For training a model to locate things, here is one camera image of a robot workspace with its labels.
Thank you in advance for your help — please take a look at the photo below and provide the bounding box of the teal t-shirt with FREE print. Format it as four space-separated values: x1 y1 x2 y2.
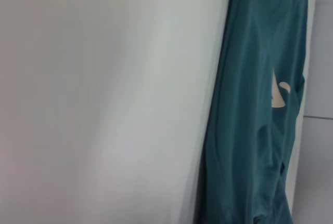
194 0 313 224

